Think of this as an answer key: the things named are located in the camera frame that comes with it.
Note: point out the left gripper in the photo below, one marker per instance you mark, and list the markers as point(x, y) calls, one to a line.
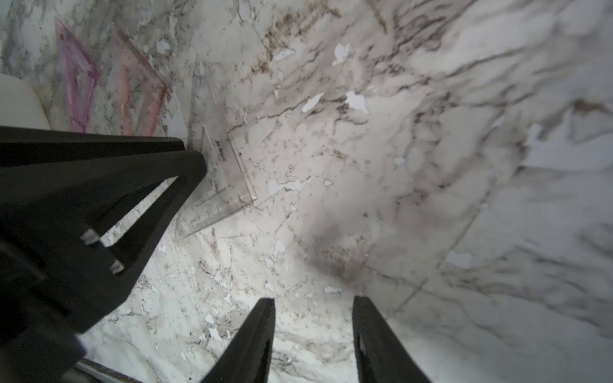
point(37, 345)

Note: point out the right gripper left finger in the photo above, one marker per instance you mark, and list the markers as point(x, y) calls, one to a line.
point(248, 355)

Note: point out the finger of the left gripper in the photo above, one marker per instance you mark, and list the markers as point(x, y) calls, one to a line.
point(90, 210)

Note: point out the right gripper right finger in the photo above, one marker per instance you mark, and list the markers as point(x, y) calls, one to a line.
point(380, 356)

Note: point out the white plastic storage box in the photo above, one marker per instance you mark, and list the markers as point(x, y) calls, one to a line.
point(20, 105)

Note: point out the pink triangle ruler small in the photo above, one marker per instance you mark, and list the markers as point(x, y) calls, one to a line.
point(79, 78)

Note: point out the clear triangle ruler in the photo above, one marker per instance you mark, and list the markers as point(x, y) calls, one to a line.
point(226, 189)

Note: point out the pink triangle ruler middle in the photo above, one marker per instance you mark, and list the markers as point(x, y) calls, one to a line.
point(140, 90)

